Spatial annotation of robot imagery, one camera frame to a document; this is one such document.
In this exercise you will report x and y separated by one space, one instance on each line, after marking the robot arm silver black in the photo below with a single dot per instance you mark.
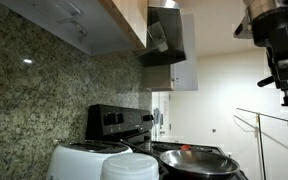
266 23

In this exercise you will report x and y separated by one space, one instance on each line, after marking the black range hood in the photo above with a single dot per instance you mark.
164 44

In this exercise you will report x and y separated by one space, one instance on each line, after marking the orange square lid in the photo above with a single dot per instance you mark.
185 147

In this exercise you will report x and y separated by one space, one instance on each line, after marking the black stove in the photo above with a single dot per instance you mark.
113 123

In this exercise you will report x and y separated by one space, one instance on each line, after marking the white wipes container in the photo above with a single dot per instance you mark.
130 166

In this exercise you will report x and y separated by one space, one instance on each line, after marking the white toaster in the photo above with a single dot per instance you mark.
82 161

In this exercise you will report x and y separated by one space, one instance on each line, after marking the far upper cabinet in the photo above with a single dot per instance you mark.
181 76

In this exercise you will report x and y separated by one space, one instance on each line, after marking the grey upper cabinet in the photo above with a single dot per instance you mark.
93 26

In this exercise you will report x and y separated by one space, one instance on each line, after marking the steel frying pan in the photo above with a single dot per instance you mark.
193 163

